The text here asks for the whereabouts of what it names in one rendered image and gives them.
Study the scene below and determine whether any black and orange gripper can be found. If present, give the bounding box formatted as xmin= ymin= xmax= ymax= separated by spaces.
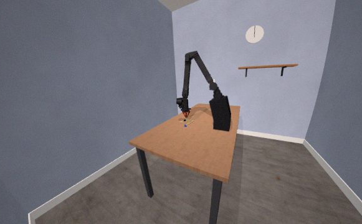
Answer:
xmin=181 ymin=104 xmax=191 ymax=118

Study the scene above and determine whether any tan square mat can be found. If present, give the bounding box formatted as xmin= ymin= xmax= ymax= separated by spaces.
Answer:
xmin=180 ymin=119 xmax=194 ymax=124

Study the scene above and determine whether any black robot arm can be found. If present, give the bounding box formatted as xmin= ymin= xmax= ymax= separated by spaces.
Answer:
xmin=176 ymin=51 xmax=224 ymax=109

